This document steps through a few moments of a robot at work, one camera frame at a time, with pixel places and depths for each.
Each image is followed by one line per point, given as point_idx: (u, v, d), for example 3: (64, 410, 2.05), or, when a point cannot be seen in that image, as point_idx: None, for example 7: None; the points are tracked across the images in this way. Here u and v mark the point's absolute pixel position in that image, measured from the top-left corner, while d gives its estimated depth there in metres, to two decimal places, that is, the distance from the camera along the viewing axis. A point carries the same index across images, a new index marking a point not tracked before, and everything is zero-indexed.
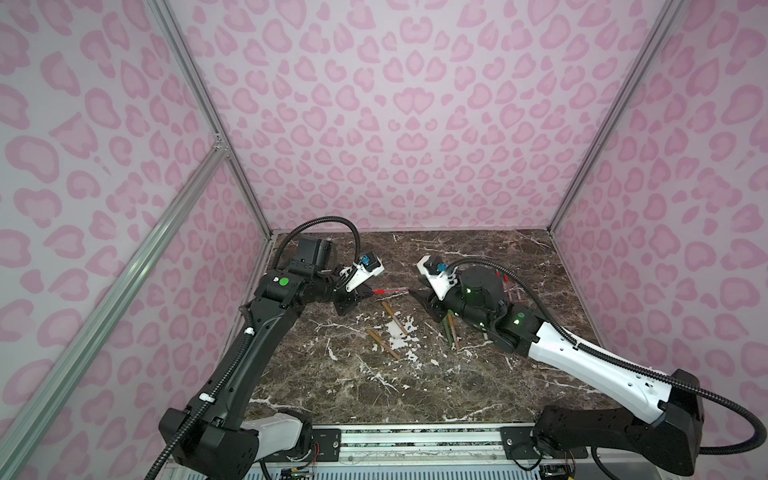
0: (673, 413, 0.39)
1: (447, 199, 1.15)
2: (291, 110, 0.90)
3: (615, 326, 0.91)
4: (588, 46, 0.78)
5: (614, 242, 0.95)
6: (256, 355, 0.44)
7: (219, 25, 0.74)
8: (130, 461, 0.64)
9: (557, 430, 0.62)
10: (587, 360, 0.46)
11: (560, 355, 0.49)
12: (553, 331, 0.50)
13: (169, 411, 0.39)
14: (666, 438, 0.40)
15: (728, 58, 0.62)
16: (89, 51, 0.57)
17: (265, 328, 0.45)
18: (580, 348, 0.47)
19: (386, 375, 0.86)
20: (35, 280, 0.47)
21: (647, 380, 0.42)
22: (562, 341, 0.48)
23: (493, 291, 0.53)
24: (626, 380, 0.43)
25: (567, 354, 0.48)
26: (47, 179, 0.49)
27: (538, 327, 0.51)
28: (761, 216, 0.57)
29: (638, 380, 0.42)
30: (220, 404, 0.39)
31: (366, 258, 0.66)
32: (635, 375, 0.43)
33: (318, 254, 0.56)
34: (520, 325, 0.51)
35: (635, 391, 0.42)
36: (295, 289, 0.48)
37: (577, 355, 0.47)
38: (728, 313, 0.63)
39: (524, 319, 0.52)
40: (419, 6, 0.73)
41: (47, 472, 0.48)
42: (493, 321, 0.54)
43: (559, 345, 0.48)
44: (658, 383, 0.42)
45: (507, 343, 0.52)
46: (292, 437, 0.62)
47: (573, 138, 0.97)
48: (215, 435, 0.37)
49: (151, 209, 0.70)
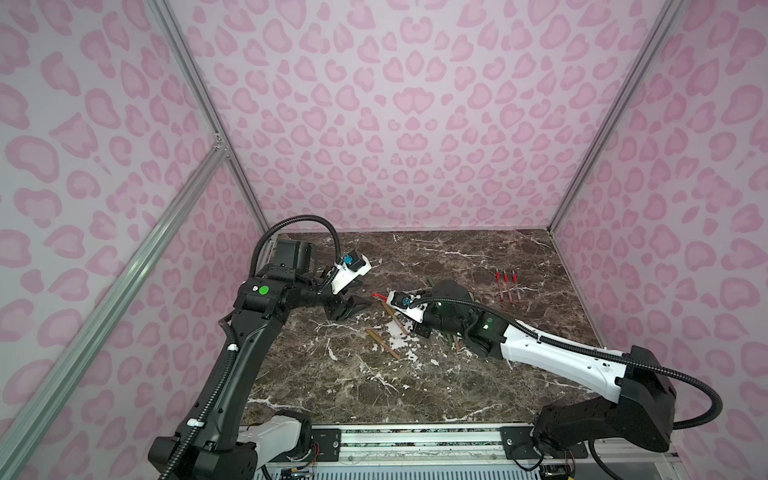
0: (627, 387, 0.42)
1: (447, 199, 1.15)
2: (291, 110, 0.90)
3: (615, 326, 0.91)
4: (588, 46, 0.78)
5: (614, 242, 0.95)
6: (242, 369, 0.42)
7: (219, 25, 0.74)
8: (131, 461, 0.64)
9: (553, 429, 0.63)
10: (552, 351, 0.49)
11: (527, 350, 0.52)
12: (516, 329, 0.54)
13: (158, 440, 0.37)
14: (626, 413, 0.43)
15: (728, 58, 0.62)
16: (89, 51, 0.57)
17: (248, 342, 0.43)
18: (542, 341, 0.51)
19: (386, 375, 0.86)
20: (35, 280, 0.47)
21: (603, 360, 0.45)
22: (526, 337, 0.52)
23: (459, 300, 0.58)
24: (586, 364, 0.46)
25: (530, 349, 0.52)
26: (47, 179, 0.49)
27: (504, 328, 0.55)
28: (761, 216, 0.57)
29: (596, 362, 0.45)
30: (211, 428, 0.38)
31: (349, 258, 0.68)
32: (592, 358, 0.46)
33: (297, 257, 0.54)
34: (489, 329, 0.56)
35: (594, 373, 0.45)
36: (277, 294, 0.46)
37: (541, 348, 0.50)
38: (728, 313, 0.63)
39: (491, 323, 0.56)
40: (419, 6, 0.73)
41: (48, 472, 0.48)
42: (466, 329, 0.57)
43: (524, 341, 0.52)
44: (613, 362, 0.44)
45: (481, 349, 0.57)
46: (291, 438, 0.62)
47: (573, 138, 0.97)
48: (206, 461, 0.36)
49: (151, 209, 0.70)
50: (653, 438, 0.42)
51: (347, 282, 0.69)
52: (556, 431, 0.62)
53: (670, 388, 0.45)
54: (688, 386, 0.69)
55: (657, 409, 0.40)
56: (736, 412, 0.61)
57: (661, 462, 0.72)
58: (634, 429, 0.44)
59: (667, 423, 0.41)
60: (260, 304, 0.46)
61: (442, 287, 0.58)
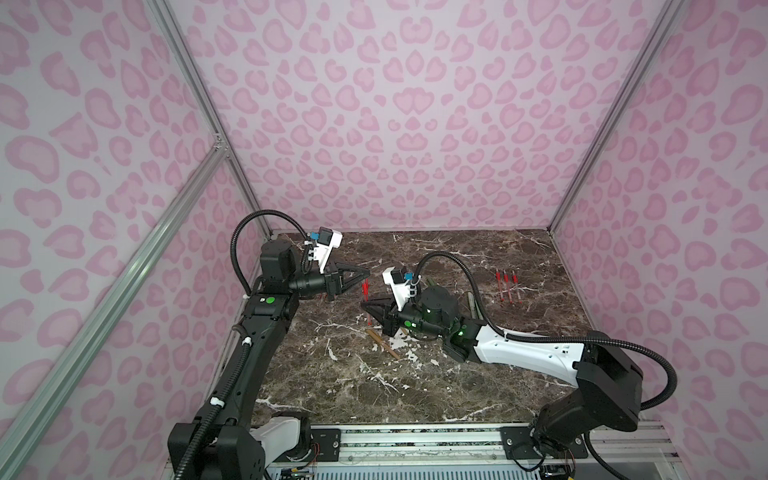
0: (584, 368, 0.43)
1: (447, 199, 1.15)
2: (291, 110, 0.90)
3: (615, 326, 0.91)
4: (588, 46, 0.78)
5: (614, 242, 0.95)
6: (256, 360, 0.47)
7: (219, 25, 0.74)
8: (130, 461, 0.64)
9: (548, 430, 0.63)
10: (515, 347, 0.52)
11: (496, 349, 0.56)
12: (488, 328, 0.58)
13: (178, 425, 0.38)
14: (592, 397, 0.45)
15: (728, 58, 0.62)
16: (89, 51, 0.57)
17: (260, 338, 0.49)
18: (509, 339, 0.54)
19: (386, 375, 0.86)
20: (35, 281, 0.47)
21: (562, 347, 0.48)
22: (496, 336, 0.55)
23: (450, 312, 0.58)
24: (546, 354, 0.49)
25: (500, 347, 0.55)
26: (47, 179, 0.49)
27: (477, 330, 0.59)
28: (761, 216, 0.57)
29: (556, 350, 0.48)
30: (231, 408, 0.41)
31: (315, 233, 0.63)
32: (553, 346, 0.49)
33: (283, 270, 0.58)
34: (465, 333, 0.59)
35: (555, 362, 0.48)
36: (280, 309, 0.53)
37: (508, 346, 0.53)
38: (727, 313, 0.63)
39: (467, 329, 0.60)
40: (419, 6, 0.73)
41: (48, 473, 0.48)
42: (447, 338, 0.61)
43: (494, 340, 0.55)
44: (571, 347, 0.47)
45: (458, 355, 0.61)
46: (294, 435, 0.63)
47: (573, 138, 0.97)
48: (229, 432, 0.38)
49: (151, 209, 0.70)
50: (621, 417, 0.44)
51: (324, 258, 0.63)
52: (548, 427, 0.63)
53: (632, 366, 0.45)
54: (689, 385, 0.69)
55: (618, 388, 0.42)
56: (736, 412, 0.61)
57: (662, 462, 0.72)
58: (607, 413, 0.45)
59: (634, 397, 0.44)
60: (267, 313, 0.52)
61: (432, 296, 0.57)
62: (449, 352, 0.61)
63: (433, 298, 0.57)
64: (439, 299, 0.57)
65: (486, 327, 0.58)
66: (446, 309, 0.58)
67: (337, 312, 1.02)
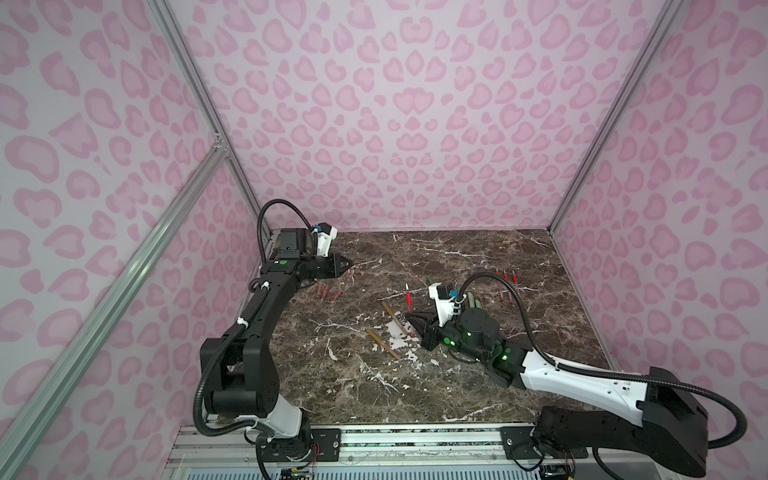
0: (648, 409, 0.42)
1: (447, 199, 1.15)
2: (291, 110, 0.90)
3: (615, 326, 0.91)
4: (588, 46, 0.78)
5: (614, 242, 0.95)
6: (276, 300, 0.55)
7: (219, 25, 0.74)
8: (130, 461, 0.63)
9: (561, 433, 0.62)
10: (569, 377, 0.50)
11: (547, 378, 0.53)
12: (536, 355, 0.56)
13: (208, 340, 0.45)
14: (658, 440, 0.42)
15: (728, 58, 0.62)
16: (89, 51, 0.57)
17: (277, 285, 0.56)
18: (560, 368, 0.52)
19: (386, 375, 0.86)
20: (35, 280, 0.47)
21: (623, 382, 0.46)
22: (545, 365, 0.53)
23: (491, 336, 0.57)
24: (603, 389, 0.46)
25: (550, 377, 0.53)
26: (47, 179, 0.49)
27: (523, 358, 0.56)
28: (761, 216, 0.57)
29: (615, 386, 0.46)
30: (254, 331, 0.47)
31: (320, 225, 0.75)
32: (612, 381, 0.46)
33: (300, 241, 0.70)
34: (507, 360, 0.57)
35: (613, 398, 0.46)
36: (293, 264, 0.61)
37: (559, 375, 0.51)
38: (728, 313, 0.63)
39: (510, 355, 0.58)
40: (419, 6, 0.73)
41: (48, 472, 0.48)
42: (488, 361, 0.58)
43: (542, 369, 0.53)
44: (633, 384, 0.45)
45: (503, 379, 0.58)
46: (295, 420, 0.64)
47: (573, 138, 0.97)
48: (255, 346, 0.44)
49: (151, 209, 0.70)
50: (687, 461, 0.41)
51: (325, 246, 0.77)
52: (567, 434, 0.61)
53: (698, 407, 0.43)
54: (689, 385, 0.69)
55: (685, 430, 0.40)
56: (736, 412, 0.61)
57: None
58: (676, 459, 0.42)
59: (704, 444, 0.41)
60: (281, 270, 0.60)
61: (472, 318, 0.57)
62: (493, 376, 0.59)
63: (474, 321, 0.56)
64: (480, 322, 0.56)
65: (533, 354, 0.56)
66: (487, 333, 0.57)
67: (337, 312, 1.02)
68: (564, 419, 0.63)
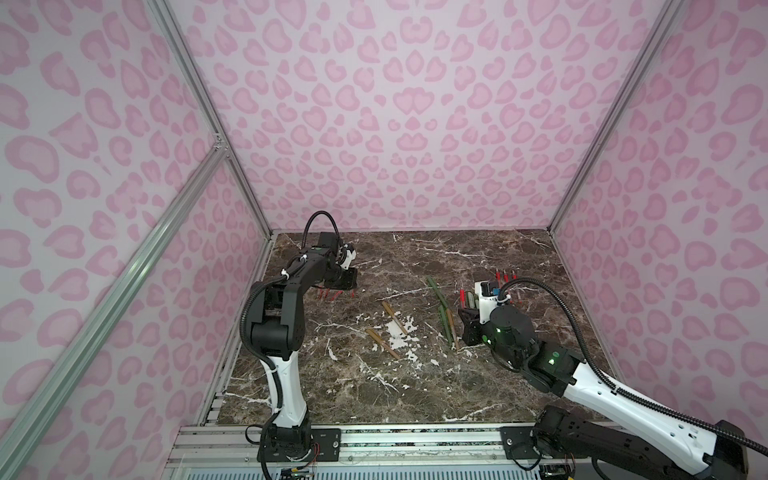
0: (720, 469, 0.39)
1: (447, 199, 1.15)
2: (291, 110, 0.90)
3: (615, 326, 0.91)
4: (588, 46, 0.78)
5: (614, 242, 0.95)
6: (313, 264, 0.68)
7: (219, 25, 0.74)
8: (131, 461, 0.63)
9: (568, 438, 0.61)
10: (627, 405, 0.46)
11: (599, 399, 0.49)
12: (590, 370, 0.50)
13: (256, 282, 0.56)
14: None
15: (728, 58, 0.62)
16: (89, 51, 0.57)
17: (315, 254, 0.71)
18: (618, 392, 0.47)
19: (386, 375, 0.86)
20: (35, 280, 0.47)
21: (689, 429, 0.42)
22: (599, 384, 0.49)
23: (523, 331, 0.54)
24: (667, 430, 0.43)
25: (604, 399, 0.48)
26: (47, 179, 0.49)
27: (574, 368, 0.51)
28: (761, 215, 0.57)
29: (681, 430, 0.42)
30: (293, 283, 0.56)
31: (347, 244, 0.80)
32: (677, 424, 0.43)
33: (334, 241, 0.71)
34: (555, 366, 0.52)
35: (678, 442, 0.42)
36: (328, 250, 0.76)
37: (615, 399, 0.47)
38: (728, 313, 0.63)
39: (559, 360, 0.52)
40: (419, 6, 0.73)
41: (48, 472, 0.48)
42: (524, 361, 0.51)
43: (597, 388, 0.48)
44: (701, 433, 0.42)
45: (541, 382, 0.54)
46: (300, 411, 0.66)
47: (573, 138, 0.97)
48: (294, 288, 0.55)
49: (151, 209, 0.70)
50: None
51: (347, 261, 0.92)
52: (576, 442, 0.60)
53: None
54: (689, 386, 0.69)
55: None
56: (736, 412, 0.61)
57: None
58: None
59: None
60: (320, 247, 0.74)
61: (501, 314, 0.55)
62: (529, 380, 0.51)
63: (504, 316, 0.55)
64: (510, 317, 0.54)
65: (585, 366, 0.51)
66: (518, 328, 0.54)
67: (337, 312, 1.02)
68: (576, 427, 0.62)
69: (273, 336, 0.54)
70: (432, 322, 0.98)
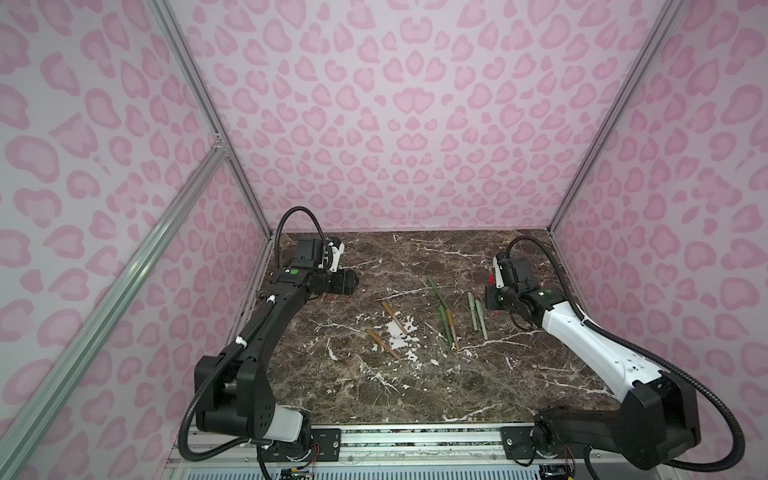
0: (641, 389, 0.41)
1: (447, 199, 1.15)
2: (291, 110, 0.90)
3: (616, 326, 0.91)
4: (588, 46, 0.78)
5: (614, 242, 0.95)
6: (277, 315, 0.51)
7: (219, 25, 0.74)
8: (131, 461, 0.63)
9: (554, 418, 0.64)
10: (588, 335, 0.50)
11: (566, 325, 0.54)
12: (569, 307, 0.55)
13: (206, 358, 0.43)
14: (625, 413, 0.43)
15: (728, 58, 0.62)
16: (89, 51, 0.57)
17: (284, 298, 0.54)
18: (585, 324, 0.51)
19: (386, 375, 0.86)
20: (35, 280, 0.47)
21: (635, 364, 0.44)
22: (573, 317, 0.53)
23: (520, 268, 0.65)
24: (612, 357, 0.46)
25: (571, 325, 0.53)
26: (47, 179, 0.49)
27: (558, 301, 0.56)
28: (761, 216, 0.57)
29: (626, 361, 0.45)
30: (252, 348, 0.45)
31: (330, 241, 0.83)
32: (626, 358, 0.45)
33: (315, 249, 0.67)
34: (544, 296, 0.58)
35: (617, 366, 0.45)
36: (303, 279, 0.59)
37: (580, 328, 0.51)
38: (727, 313, 0.63)
39: (548, 293, 0.58)
40: (419, 6, 0.73)
41: (48, 472, 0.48)
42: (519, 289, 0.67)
43: (568, 318, 0.53)
44: (645, 369, 0.43)
45: (527, 309, 0.61)
46: (295, 426, 0.63)
47: (573, 138, 0.97)
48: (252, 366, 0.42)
49: (150, 208, 0.70)
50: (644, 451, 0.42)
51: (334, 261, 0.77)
52: (561, 425, 0.62)
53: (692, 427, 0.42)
54: None
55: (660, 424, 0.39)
56: (735, 412, 0.61)
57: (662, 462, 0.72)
58: (628, 437, 0.44)
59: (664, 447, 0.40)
60: (291, 280, 0.58)
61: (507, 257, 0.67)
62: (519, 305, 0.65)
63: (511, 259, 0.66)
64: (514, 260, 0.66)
65: (567, 306, 0.55)
66: (517, 265, 0.66)
67: (337, 312, 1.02)
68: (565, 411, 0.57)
69: (233, 420, 0.43)
70: (432, 322, 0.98)
